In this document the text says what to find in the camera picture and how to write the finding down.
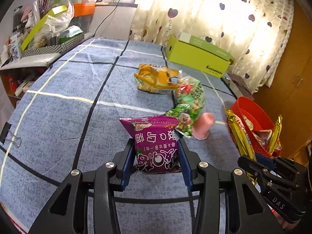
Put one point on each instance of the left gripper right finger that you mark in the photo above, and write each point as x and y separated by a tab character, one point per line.
201	176

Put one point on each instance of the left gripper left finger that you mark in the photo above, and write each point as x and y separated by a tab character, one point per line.
111	177

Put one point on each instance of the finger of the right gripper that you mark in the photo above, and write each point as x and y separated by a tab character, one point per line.
269	180
279	165

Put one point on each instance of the gold blue snack bar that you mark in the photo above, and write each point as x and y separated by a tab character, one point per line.
275	135

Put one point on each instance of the orange white bread packet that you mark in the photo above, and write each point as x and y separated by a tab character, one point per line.
262	136

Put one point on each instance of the purple snack packet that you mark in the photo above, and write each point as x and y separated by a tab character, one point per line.
154	142

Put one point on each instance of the pink jelly cup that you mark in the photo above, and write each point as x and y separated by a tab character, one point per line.
202	126

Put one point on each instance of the green pea snack packet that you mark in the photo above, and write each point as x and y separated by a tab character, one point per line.
186	115

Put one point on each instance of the clear green cracker bag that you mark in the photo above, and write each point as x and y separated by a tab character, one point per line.
190	91

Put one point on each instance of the yellow chip bag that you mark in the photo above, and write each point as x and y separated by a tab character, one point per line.
155	79

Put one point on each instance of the right hand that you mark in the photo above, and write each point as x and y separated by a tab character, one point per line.
284	224

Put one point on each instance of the red round plastic basket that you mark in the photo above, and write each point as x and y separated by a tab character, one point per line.
245	107

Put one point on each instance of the wooden wardrobe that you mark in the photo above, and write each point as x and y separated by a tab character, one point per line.
290	92

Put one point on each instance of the blue plaid tablecloth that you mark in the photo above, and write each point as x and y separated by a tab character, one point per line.
70	118

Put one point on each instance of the brown checkered cloth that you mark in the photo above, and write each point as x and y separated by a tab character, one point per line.
239	81

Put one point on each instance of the black binder clip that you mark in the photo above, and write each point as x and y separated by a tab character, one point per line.
8	135

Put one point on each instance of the green cardboard box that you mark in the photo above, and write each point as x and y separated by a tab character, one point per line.
196	53

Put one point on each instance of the white side table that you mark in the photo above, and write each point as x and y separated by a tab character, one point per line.
41	60

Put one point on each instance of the heart pattern curtain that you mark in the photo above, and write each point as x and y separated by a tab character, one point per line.
254	32

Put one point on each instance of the clear plastic bag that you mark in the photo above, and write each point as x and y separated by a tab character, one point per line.
56	20

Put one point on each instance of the orange box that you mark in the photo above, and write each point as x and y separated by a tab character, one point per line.
83	9

